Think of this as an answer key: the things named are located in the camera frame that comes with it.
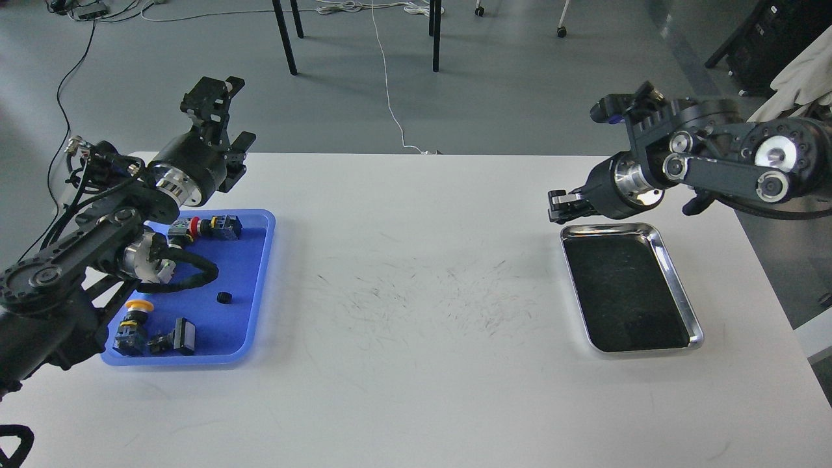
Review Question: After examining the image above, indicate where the black cabinet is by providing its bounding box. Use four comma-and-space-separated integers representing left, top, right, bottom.
704, 1, 831, 97

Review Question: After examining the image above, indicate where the black table leg left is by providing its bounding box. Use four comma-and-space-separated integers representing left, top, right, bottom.
271, 0, 304, 76

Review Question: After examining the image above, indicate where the black table leg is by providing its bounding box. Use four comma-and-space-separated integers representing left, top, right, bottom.
271, 0, 304, 76
428, 0, 443, 72

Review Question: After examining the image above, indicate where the blue plastic tray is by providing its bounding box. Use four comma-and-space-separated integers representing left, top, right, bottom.
101, 209, 276, 367

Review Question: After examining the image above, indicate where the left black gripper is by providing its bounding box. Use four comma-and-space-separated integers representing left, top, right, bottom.
149, 76, 257, 207

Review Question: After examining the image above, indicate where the yellow push button switch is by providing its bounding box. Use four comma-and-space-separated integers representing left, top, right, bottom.
112, 299, 155, 356

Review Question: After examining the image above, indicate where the black cable on floor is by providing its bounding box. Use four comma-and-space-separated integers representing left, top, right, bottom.
39, 18, 98, 248

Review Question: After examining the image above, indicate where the red emergency stop button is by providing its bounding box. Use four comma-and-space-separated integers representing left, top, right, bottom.
166, 215, 242, 248

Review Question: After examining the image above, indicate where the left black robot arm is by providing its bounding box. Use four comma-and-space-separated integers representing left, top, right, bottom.
1, 76, 256, 396

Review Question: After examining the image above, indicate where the white cable on floor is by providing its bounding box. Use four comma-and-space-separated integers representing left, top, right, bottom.
316, 0, 447, 155

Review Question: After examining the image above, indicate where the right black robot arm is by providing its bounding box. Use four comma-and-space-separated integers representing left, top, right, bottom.
549, 82, 830, 224

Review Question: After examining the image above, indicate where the beige cloth on chair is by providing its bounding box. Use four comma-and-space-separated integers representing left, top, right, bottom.
747, 27, 831, 124

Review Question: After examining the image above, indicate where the black table leg right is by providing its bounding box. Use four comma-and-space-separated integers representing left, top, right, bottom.
428, 0, 443, 72

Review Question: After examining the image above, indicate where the silver metal tray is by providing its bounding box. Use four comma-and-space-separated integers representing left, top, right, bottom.
560, 222, 705, 358

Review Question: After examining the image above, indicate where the black square push button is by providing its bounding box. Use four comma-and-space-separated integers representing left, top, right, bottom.
148, 317, 196, 356

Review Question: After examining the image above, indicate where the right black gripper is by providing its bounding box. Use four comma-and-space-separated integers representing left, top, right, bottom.
547, 153, 665, 224

